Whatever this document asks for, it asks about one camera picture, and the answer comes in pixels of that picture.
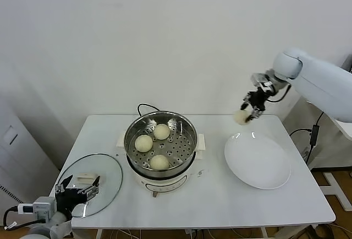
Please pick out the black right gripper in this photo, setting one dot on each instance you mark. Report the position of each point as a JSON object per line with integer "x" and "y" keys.
{"x": 258, "y": 99}

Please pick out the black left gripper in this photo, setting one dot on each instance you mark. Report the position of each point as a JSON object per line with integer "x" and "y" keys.
{"x": 70, "y": 197}

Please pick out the cream steamed baozi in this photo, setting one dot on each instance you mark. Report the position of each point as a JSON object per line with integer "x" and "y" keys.
{"x": 143, "y": 143}
{"x": 241, "y": 117}
{"x": 161, "y": 132}
{"x": 159, "y": 162}

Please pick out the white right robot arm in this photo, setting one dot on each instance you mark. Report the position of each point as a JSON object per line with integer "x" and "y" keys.
{"x": 316, "y": 82}

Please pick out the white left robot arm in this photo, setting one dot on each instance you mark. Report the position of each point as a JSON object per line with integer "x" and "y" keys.
{"x": 59, "y": 222}

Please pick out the perforated steel steamer basket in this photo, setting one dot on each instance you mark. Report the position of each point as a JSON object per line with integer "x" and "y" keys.
{"x": 181, "y": 151}

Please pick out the white side desk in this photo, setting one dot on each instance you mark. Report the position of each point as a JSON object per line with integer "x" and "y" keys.
{"x": 298, "y": 112}

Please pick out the white table leg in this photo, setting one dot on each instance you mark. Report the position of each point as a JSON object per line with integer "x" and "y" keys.
{"x": 263, "y": 233}
{"x": 100, "y": 233}

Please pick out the white round plate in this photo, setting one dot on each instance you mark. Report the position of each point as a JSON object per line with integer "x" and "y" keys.
{"x": 255, "y": 162}

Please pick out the black usb hub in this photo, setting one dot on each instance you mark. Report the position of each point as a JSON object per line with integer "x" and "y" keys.
{"x": 314, "y": 135}

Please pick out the white cabinet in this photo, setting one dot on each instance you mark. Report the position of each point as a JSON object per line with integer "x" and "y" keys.
{"x": 16, "y": 145}

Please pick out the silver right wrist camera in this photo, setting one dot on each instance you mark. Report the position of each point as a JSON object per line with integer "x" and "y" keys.
{"x": 259, "y": 80}

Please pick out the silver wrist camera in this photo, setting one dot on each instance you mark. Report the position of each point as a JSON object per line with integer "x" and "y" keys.
{"x": 259, "y": 80}
{"x": 44, "y": 207}

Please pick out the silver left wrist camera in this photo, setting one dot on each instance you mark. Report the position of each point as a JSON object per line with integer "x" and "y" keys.
{"x": 44, "y": 207}

